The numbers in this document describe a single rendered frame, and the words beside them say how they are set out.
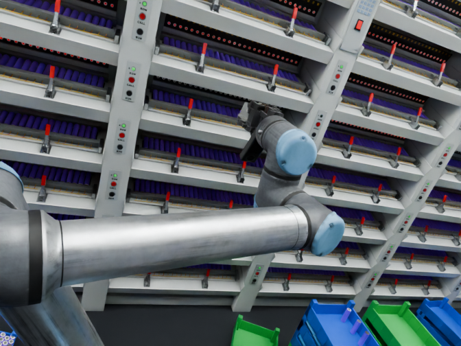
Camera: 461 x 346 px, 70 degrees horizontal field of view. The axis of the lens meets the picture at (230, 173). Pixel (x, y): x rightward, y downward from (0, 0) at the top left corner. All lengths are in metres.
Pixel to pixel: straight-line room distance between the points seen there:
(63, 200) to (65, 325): 0.69
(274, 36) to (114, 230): 0.89
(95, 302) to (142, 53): 1.04
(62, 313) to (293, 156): 0.53
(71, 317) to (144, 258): 0.28
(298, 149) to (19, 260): 0.52
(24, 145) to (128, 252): 0.85
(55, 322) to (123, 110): 0.68
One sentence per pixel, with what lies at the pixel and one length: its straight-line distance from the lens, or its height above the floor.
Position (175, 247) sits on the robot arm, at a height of 0.93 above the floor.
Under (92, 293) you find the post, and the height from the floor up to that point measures 0.10.
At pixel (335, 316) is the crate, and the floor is 0.32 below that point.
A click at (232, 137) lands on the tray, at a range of 1.22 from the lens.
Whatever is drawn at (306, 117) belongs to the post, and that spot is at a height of 1.01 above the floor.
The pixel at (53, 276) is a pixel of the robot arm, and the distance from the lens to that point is 0.46.
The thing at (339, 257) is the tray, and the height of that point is 0.34.
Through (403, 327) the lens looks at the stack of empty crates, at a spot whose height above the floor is 0.32.
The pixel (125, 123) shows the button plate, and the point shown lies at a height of 0.86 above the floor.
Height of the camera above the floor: 1.22
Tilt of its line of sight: 22 degrees down
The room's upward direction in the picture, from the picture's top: 18 degrees clockwise
